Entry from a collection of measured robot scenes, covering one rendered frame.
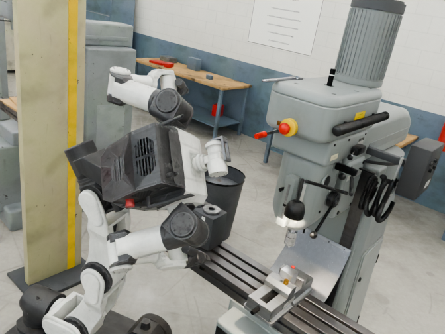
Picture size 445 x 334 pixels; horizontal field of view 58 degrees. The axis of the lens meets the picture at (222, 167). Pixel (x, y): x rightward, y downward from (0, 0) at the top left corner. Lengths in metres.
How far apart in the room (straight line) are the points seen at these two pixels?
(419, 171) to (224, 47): 5.90
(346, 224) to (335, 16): 4.49
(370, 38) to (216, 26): 5.88
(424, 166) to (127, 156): 1.08
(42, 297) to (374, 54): 1.76
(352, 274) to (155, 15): 7.14
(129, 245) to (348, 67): 1.06
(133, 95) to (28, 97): 1.27
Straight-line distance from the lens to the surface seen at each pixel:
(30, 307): 2.13
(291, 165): 1.57
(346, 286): 2.23
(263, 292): 1.81
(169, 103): 1.40
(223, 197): 3.63
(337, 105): 1.35
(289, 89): 1.39
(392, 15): 1.70
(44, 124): 2.80
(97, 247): 1.69
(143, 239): 1.36
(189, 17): 7.89
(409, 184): 1.72
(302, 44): 6.42
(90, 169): 1.54
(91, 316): 1.93
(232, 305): 1.98
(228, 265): 2.03
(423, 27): 5.81
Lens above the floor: 2.12
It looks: 22 degrees down
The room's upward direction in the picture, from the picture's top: 9 degrees clockwise
